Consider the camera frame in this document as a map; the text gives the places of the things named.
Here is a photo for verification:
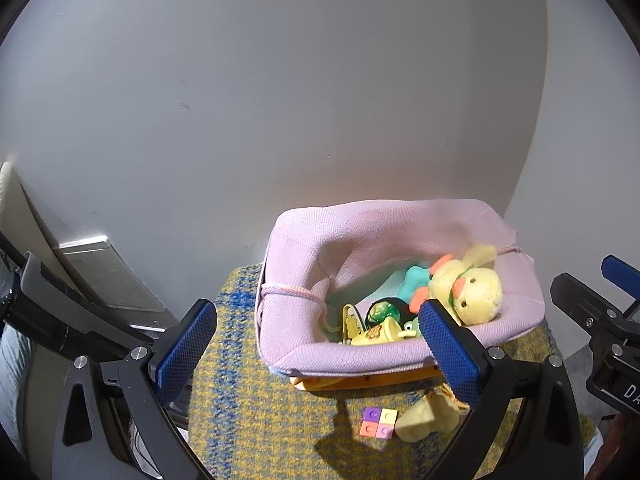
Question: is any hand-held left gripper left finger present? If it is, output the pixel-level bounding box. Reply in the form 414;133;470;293
52;299;218;480

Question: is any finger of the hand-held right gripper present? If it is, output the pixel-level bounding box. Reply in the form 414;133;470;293
601;255;640;306
550;272;632;333

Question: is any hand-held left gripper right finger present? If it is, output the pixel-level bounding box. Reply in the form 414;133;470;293
417;299;586;480

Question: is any yellow plush duck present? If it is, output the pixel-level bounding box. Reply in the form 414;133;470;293
409;244;503;327

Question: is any orange board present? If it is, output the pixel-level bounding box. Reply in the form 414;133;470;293
290;365;444;394

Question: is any yellow toy cup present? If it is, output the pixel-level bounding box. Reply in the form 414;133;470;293
350;320;416;347

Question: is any black ball toy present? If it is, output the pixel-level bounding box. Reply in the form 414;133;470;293
366;297;412;324

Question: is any teal flower cushion toy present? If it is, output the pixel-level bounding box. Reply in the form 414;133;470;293
397;266;434;302

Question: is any pink fabric basket liner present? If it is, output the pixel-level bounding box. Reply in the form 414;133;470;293
255;199;546;378

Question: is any person's right hand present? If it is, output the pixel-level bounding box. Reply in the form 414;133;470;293
586;412;632;480

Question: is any pale yellow plush piece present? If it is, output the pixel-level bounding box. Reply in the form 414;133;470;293
395;392;463;444

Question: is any colourful square block toy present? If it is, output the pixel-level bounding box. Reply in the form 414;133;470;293
359;406;399;439

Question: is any yellow blue plaid blanket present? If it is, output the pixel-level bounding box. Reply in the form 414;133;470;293
187;262;601;480

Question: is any grey quilted cloth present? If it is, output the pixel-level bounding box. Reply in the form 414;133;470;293
0;320;37;442

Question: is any beige cushion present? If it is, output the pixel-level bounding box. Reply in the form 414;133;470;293
0;162;66;281

